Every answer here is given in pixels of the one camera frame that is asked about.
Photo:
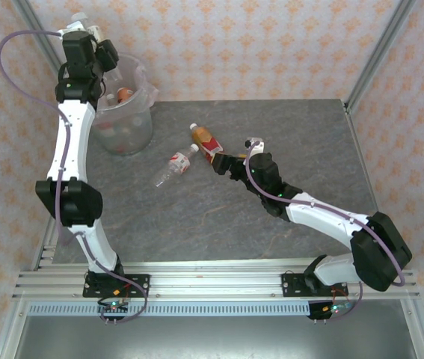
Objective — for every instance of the small circuit board with LEDs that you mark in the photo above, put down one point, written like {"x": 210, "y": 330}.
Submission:
{"x": 113, "y": 306}
{"x": 337, "y": 308}

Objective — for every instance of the clear plastic bin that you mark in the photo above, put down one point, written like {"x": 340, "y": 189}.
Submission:
{"x": 133, "y": 138}

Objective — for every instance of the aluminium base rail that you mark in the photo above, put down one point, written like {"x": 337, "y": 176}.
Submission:
{"x": 215, "y": 276}

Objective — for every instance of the yellow red tea bottle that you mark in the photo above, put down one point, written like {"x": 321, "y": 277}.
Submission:
{"x": 204, "y": 138}

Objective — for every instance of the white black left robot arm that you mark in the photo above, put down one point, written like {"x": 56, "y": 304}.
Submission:
{"x": 71, "y": 142}

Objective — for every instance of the clear plastic bag liner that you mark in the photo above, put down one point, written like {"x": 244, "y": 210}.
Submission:
{"x": 148, "y": 93}

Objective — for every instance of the aluminium frame post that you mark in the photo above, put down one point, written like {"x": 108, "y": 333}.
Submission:
{"x": 380, "y": 52}
{"x": 32, "y": 18}

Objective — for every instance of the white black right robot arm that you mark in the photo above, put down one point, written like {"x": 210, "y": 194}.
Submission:
{"x": 324, "y": 215}

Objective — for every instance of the clear bottle red white label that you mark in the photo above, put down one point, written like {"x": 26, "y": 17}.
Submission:
{"x": 178, "y": 164}

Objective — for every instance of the brown coffee drink bottle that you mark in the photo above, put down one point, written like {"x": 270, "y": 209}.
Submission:
{"x": 125, "y": 93}

